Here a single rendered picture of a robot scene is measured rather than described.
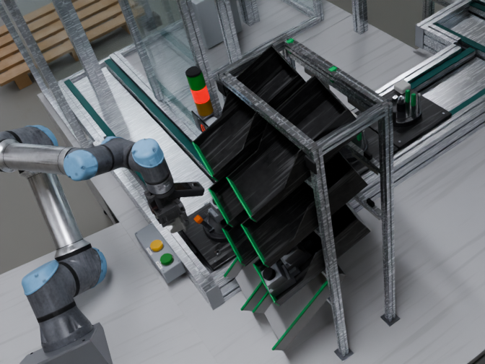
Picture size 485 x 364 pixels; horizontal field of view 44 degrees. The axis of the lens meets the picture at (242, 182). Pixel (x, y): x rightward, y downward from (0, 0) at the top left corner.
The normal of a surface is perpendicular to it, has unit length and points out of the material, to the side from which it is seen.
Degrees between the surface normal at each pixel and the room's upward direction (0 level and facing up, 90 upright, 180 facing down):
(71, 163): 59
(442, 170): 0
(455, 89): 0
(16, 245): 0
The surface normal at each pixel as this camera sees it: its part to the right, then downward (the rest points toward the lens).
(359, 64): -0.19, -0.67
